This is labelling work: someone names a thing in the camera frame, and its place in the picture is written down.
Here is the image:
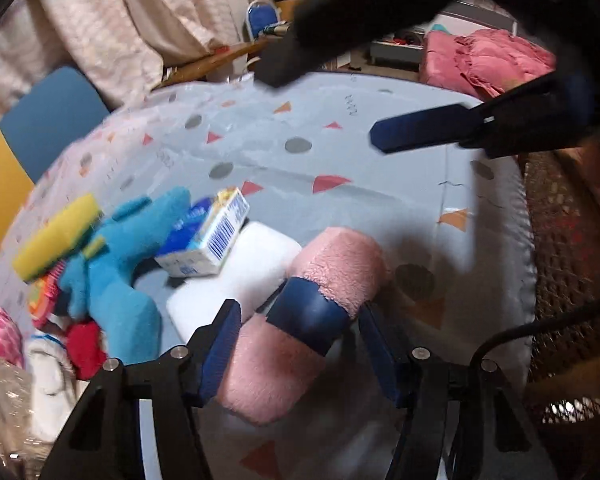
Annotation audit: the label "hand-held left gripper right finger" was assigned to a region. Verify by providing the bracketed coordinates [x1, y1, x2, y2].
[357, 305, 561, 480]

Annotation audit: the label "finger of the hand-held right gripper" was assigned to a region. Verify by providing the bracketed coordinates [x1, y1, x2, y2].
[370, 72, 596, 158]
[256, 0, 406, 88]

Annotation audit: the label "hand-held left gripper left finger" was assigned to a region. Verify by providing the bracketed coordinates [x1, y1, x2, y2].
[40, 299, 243, 480]

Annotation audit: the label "pink fleece roll blue band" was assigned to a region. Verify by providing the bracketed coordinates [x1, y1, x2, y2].
[215, 226, 393, 426]

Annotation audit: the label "red plush toy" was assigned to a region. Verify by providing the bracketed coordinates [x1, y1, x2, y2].
[65, 321, 110, 381]

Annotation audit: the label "clear plastic container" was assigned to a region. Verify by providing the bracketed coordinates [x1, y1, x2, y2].
[0, 350, 76, 480]

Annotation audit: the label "blue framed chair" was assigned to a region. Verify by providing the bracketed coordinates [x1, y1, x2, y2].
[244, 0, 281, 43]

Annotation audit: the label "pink blanket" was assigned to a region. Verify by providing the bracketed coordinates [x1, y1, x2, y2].
[419, 29, 558, 101]

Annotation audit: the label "light blue printed tablecloth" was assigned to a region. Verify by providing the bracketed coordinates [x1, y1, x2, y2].
[0, 72, 538, 480]

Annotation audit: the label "white foam sponge block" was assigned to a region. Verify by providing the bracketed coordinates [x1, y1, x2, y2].
[166, 221, 303, 341]

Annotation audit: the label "small white blue carton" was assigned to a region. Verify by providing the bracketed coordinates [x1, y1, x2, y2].
[155, 187, 251, 278]

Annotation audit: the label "blue plush toy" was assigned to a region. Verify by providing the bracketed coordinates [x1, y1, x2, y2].
[57, 186, 193, 366]

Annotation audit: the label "white cloth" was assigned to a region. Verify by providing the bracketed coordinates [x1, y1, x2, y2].
[25, 332, 88, 441]

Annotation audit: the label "round colourful felt toy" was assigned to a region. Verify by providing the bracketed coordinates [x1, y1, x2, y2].
[27, 260, 66, 331]

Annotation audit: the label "brown wicker basket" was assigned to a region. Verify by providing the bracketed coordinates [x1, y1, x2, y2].
[522, 150, 600, 426]

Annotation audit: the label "yellow sponge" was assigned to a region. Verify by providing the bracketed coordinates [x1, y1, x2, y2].
[11, 194, 106, 282]

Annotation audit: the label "beige patterned curtain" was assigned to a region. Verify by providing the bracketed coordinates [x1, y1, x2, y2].
[0, 0, 281, 126]

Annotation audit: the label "yellow chair cushion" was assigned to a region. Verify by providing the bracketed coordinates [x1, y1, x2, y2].
[0, 127, 36, 276]

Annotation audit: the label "black cable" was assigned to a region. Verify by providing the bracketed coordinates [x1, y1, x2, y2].
[469, 295, 600, 376]

